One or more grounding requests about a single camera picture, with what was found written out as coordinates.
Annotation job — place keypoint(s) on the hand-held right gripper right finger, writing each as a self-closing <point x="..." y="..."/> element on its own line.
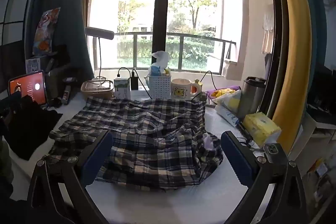
<point x="237" y="158"/>

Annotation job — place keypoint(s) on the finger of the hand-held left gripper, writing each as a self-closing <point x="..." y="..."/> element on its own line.
<point x="10" y="100"/>

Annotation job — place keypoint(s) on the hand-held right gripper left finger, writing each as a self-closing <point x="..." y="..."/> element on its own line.
<point x="95" y="158"/>

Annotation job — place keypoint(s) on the plaid pants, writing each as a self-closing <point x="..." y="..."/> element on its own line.
<point x="147" y="134"/>

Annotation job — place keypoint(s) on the tablet with orange screen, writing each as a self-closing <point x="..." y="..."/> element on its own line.
<point x="31" y="86"/>

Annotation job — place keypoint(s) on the black cloth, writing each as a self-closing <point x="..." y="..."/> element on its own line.
<point x="31" y="129"/>

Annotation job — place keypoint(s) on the phone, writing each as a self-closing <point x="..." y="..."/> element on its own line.
<point x="273" y="150"/>

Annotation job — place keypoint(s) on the yellow tissue pack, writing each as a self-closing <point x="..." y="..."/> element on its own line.
<point x="261" y="128"/>

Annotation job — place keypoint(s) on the small white box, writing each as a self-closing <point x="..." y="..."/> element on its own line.
<point x="32" y="65"/>

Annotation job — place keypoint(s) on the white and blue packet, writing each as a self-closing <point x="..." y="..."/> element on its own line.
<point x="228" y="115"/>

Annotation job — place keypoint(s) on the yellow and white plastic bag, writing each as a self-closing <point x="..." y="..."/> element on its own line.
<point x="232" y="102"/>

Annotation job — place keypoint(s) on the steel thermos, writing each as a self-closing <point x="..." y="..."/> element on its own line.
<point x="252" y="95"/>

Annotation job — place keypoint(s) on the brown lunch box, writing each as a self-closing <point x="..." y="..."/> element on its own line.
<point x="95" y="88"/>

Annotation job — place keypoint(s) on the small grey-green figure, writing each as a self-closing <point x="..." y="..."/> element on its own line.
<point x="203" y="97"/>

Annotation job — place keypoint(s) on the milk carton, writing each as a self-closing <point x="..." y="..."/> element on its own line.
<point x="122" y="87"/>

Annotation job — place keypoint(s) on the colourful snack bag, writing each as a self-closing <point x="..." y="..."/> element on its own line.
<point x="46" y="32"/>

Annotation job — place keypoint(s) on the black charger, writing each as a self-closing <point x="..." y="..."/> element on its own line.
<point x="134" y="83"/>

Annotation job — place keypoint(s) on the cartoon bear mug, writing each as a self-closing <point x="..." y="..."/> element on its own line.
<point x="181" y="90"/>

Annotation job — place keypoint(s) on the white tote bag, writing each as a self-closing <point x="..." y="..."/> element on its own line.
<point x="230" y="69"/>

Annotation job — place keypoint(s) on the white plastic basket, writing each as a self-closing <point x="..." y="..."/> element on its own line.
<point x="158" y="86"/>

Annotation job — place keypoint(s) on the teal curtain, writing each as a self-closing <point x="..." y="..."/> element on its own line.
<point x="71" y="16"/>

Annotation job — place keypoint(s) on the desk lamp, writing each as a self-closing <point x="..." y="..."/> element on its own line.
<point x="99" y="33"/>

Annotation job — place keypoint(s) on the balcony railing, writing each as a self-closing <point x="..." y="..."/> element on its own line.
<point x="183" y="39"/>

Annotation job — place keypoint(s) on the hanging clothes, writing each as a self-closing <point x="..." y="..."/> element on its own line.
<point x="267" y="29"/>

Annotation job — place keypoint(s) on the yellow curtain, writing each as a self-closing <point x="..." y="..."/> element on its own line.
<point x="291" y="29"/>

